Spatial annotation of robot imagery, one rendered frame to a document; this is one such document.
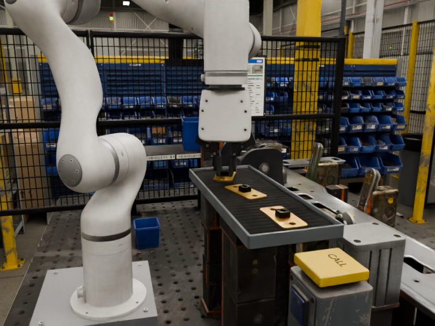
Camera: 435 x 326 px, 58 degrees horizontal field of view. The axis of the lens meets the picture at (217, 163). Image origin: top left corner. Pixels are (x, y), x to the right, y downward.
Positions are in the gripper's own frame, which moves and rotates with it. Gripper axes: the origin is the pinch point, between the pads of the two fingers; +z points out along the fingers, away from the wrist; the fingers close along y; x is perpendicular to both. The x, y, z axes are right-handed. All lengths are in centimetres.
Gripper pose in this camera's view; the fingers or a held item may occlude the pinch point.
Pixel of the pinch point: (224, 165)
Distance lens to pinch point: 78.8
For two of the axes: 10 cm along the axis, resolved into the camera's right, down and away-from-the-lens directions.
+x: 1.5, -2.2, 9.6
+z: 0.0, 9.7, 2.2
